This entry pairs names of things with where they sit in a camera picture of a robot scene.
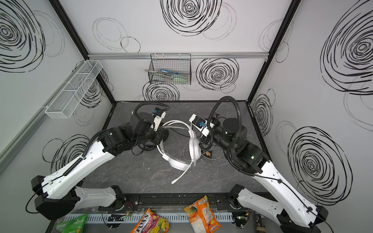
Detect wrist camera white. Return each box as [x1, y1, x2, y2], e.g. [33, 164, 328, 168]
[152, 108, 166, 132]
[189, 114, 215, 137]

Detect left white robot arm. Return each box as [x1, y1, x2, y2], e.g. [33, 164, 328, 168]
[31, 101, 169, 220]

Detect Fox's candy bag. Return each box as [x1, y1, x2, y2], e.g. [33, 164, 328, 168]
[131, 208, 170, 233]

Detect orange snack bag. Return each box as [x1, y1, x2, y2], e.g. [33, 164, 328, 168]
[184, 195, 221, 233]

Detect white gaming headset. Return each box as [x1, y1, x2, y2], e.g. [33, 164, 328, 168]
[157, 120, 202, 184]

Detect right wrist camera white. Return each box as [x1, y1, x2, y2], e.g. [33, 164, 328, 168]
[189, 114, 215, 137]

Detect dark can at base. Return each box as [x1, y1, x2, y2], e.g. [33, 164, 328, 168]
[255, 213, 266, 233]

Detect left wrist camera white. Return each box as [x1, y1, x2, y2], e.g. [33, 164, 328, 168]
[152, 108, 166, 132]

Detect aluminium wall rail left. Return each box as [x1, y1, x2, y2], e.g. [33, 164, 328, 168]
[0, 62, 85, 175]

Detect black corner frame post left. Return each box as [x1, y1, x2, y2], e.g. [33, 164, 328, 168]
[49, 0, 116, 105]

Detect aluminium wall rail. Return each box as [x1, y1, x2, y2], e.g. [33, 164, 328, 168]
[88, 51, 269, 60]
[0, 62, 85, 175]

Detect aluminium wall rail back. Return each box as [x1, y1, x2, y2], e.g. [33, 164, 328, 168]
[88, 51, 269, 60]

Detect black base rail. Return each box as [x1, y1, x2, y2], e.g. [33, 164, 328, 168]
[98, 193, 249, 212]

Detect black corner frame post right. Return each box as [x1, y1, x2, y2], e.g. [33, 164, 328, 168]
[247, 0, 301, 105]

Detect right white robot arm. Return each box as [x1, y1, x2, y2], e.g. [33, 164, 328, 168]
[189, 96, 328, 233]

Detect green snack bag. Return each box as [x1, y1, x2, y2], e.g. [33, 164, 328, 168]
[56, 214, 88, 233]

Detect black corner frame post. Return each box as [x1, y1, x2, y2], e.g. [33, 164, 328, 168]
[247, 0, 301, 105]
[49, 0, 116, 105]

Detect black wire wall basket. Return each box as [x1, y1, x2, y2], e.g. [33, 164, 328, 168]
[147, 58, 192, 85]

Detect clear plastic wall shelf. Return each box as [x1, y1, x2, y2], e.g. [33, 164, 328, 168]
[45, 60, 103, 119]

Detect green items in basket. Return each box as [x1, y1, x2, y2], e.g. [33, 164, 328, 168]
[148, 69, 188, 84]

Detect white slotted cable duct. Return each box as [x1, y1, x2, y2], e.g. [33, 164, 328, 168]
[62, 212, 234, 224]

